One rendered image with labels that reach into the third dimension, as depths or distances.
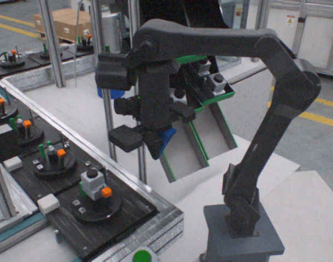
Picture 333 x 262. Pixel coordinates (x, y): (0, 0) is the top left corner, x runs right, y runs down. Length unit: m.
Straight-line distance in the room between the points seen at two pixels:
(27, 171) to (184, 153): 0.51
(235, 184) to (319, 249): 0.47
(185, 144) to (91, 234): 0.39
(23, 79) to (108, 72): 1.44
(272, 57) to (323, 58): 4.14
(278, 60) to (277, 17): 4.22
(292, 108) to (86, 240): 0.59
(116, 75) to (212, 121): 0.60
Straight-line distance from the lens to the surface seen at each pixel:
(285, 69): 0.52
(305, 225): 1.11
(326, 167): 2.93
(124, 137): 0.56
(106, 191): 0.82
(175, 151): 0.99
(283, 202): 1.16
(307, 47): 4.68
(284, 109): 0.56
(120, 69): 0.57
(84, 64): 2.14
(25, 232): 0.98
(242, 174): 0.64
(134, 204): 0.92
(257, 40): 0.52
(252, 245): 0.74
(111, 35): 1.66
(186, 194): 1.11
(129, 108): 0.61
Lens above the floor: 1.62
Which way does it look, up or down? 32 degrees down
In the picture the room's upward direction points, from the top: straight up
